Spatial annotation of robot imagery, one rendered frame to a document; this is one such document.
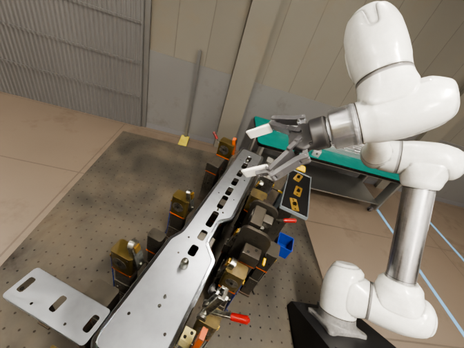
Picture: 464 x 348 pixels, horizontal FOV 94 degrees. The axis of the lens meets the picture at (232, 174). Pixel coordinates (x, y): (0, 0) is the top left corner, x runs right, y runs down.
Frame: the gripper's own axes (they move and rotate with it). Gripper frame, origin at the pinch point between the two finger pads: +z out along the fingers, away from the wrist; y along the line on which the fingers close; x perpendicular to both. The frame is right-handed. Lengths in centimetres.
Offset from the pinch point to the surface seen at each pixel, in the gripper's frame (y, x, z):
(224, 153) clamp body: 59, -58, 56
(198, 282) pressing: -29, -30, 34
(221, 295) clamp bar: -33.7, -16.1, 13.7
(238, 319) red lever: -38.7, -25.5, 13.2
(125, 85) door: 205, -26, 223
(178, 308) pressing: -38, -24, 35
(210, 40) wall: 240, -45, 98
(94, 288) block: -36, -6, 57
